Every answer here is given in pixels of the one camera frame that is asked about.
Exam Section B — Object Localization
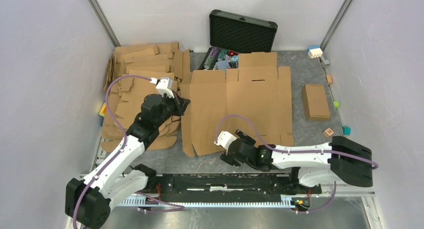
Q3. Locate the cardboard box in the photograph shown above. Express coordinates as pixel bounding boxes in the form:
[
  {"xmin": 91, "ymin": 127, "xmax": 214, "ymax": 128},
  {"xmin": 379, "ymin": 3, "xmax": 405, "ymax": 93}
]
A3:
[
  {"xmin": 302, "ymin": 84, "xmax": 331, "ymax": 122},
  {"xmin": 180, "ymin": 52, "xmax": 294, "ymax": 157}
]

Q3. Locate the blue white toy block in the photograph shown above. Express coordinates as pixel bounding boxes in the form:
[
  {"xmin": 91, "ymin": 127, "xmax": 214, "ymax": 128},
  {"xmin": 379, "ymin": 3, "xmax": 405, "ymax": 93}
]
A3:
[{"xmin": 306, "ymin": 45, "xmax": 323, "ymax": 59}]

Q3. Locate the orange yellow block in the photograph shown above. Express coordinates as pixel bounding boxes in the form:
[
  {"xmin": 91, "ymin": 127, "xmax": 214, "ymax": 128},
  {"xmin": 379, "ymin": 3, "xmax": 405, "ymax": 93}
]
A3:
[{"xmin": 98, "ymin": 102, "xmax": 107, "ymax": 127}]

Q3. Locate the grey small block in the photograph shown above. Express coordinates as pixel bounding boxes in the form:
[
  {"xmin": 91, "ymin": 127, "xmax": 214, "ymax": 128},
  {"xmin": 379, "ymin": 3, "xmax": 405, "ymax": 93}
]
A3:
[{"xmin": 320, "ymin": 58, "xmax": 331, "ymax": 68}]

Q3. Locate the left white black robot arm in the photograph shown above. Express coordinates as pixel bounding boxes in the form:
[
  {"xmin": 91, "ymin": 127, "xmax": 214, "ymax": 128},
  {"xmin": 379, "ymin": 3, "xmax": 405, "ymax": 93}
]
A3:
[{"xmin": 65, "ymin": 94, "xmax": 190, "ymax": 229}]

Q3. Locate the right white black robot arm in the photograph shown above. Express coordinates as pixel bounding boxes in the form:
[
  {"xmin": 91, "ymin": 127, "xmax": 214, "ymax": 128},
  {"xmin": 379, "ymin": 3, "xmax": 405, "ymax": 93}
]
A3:
[{"xmin": 214, "ymin": 130, "xmax": 378, "ymax": 193}]

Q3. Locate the teal small cube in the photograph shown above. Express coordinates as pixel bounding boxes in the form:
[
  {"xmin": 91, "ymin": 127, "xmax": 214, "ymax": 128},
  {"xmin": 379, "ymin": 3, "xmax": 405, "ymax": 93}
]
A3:
[{"xmin": 342, "ymin": 125, "xmax": 351, "ymax": 136}]

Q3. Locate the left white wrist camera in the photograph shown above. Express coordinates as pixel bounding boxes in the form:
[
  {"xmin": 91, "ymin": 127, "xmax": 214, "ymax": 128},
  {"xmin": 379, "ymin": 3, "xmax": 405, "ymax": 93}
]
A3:
[{"xmin": 150, "ymin": 77, "xmax": 175, "ymax": 99}]

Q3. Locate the black poker chip case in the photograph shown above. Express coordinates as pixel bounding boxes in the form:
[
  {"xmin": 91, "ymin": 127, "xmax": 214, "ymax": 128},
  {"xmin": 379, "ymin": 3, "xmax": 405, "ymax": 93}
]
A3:
[{"xmin": 198, "ymin": 9, "xmax": 278, "ymax": 71}]

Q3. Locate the stack of flat cardboard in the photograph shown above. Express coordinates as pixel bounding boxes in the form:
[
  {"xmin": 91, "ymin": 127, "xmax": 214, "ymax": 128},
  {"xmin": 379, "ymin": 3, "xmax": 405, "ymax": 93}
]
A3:
[{"xmin": 100, "ymin": 42, "xmax": 190, "ymax": 153}]

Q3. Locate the wooden letter block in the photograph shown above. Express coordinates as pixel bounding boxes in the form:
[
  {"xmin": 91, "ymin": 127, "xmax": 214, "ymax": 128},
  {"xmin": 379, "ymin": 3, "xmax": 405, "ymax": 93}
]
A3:
[{"xmin": 322, "ymin": 127, "xmax": 335, "ymax": 138}]

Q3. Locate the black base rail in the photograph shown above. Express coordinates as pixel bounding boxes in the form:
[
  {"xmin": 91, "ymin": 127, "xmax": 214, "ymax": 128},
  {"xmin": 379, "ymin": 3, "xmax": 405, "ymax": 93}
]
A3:
[{"xmin": 141, "ymin": 173, "xmax": 322, "ymax": 203}]

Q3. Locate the folded closed cardboard box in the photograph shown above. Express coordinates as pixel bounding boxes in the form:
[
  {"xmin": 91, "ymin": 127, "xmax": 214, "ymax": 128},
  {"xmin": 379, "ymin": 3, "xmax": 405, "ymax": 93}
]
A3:
[{"xmin": 302, "ymin": 84, "xmax": 331, "ymax": 122}]

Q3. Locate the small wooden cube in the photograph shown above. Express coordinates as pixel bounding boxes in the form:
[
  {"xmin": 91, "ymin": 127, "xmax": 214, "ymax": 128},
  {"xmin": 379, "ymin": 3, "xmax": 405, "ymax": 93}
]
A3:
[{"xmin": 326, "ymin": 74, "xmax": 334, "ymax": 85}]

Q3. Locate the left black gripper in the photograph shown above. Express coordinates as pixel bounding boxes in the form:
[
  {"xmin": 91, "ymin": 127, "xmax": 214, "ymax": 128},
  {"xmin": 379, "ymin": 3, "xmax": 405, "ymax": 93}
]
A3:
[{"xmin": 155, "ymin": 90, "xmax": 190, "ymax": 127}]

